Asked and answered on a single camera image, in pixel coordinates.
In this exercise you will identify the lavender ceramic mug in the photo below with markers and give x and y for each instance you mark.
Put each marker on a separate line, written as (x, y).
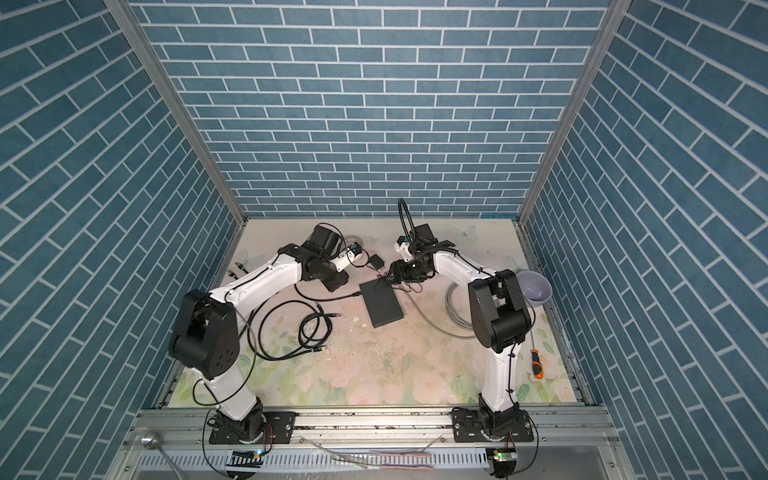
(535, 287)

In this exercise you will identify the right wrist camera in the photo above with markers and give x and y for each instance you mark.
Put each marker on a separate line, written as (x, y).
(402, 246)

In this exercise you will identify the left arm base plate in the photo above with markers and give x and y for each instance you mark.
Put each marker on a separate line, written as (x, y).
(266, 428)

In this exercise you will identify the clear tape roll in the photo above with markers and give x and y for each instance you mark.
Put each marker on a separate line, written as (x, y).
(354, 239)

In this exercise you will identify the black network switch box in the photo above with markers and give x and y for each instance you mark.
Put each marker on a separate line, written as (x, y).
(381, 303)

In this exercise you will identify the aluminium mounting rail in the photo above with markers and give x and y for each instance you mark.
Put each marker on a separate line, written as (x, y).
(427, 442)

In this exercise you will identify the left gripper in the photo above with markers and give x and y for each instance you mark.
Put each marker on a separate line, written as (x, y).
(335, 284)

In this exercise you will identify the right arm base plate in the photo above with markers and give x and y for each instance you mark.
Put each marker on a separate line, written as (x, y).
(482, 425)

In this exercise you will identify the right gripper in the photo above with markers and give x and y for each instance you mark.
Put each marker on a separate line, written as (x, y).
(404, 271)

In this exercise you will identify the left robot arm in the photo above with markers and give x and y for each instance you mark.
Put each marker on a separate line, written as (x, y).
(206, 333)

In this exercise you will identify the orange handled screwdriver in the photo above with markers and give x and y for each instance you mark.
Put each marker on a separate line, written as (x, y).
(536, 365)

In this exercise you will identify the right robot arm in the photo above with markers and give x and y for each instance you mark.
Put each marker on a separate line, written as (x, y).
(499, 312)

